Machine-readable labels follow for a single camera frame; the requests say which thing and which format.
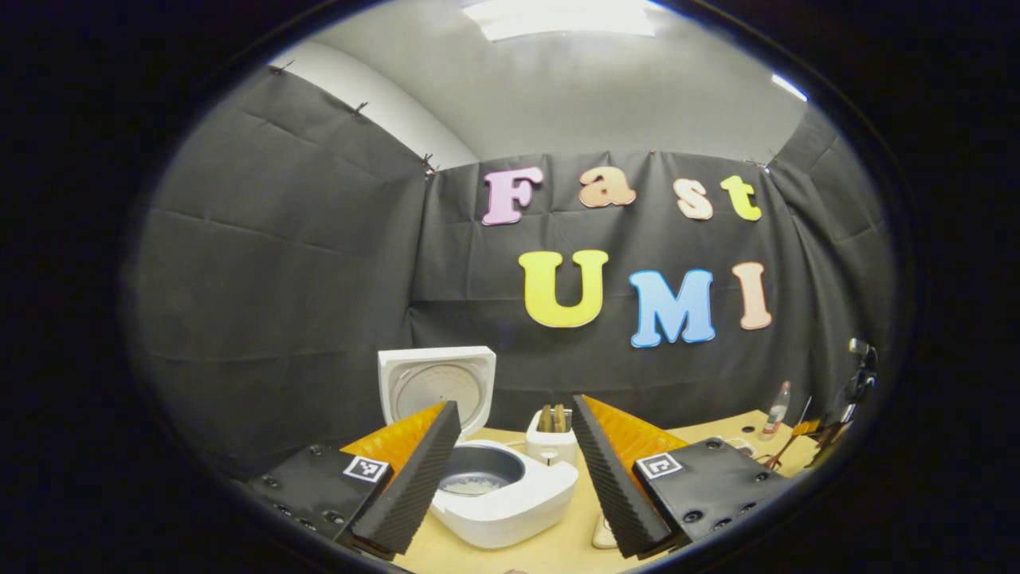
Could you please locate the brown wooden spoon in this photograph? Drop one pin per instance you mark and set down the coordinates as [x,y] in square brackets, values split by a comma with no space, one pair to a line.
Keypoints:
[785,448]

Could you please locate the clear plastic bottle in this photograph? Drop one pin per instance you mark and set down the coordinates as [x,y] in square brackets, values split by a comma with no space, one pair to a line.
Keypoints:
[774,414]

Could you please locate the brown toast slice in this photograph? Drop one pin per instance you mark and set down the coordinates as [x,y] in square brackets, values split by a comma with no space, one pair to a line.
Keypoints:
[545,418]
[560,418]

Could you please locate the ceiling light panel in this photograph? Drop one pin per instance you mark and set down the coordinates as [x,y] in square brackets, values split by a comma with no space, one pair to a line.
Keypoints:
[789,88]
[558,17]

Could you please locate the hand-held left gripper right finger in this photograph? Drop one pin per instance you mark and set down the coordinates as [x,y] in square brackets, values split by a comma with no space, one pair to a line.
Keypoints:
[610,486]

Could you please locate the white rice cooker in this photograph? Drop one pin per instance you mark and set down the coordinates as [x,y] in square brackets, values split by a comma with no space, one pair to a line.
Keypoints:
[510,510]

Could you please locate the white rice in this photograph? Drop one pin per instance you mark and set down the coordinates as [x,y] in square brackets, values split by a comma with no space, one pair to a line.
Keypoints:
[472,485]

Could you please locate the white divided sauce dish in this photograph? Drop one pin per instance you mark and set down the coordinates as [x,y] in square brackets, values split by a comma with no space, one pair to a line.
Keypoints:
[737,445]

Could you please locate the white toaster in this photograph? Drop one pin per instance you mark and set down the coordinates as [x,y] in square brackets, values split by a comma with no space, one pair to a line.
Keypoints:
[550,448]

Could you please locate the white chopstick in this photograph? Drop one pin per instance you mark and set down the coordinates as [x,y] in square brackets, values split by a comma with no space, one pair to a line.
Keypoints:
[805,410]

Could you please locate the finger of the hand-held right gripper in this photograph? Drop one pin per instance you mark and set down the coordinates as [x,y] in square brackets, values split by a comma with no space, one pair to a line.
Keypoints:
[806,428]

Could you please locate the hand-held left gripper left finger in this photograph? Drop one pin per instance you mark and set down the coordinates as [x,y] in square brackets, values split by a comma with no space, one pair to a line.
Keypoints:
[422,486]

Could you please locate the black backdrop cloth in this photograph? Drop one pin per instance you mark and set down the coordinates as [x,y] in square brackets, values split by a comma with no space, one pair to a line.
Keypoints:
[279,279]

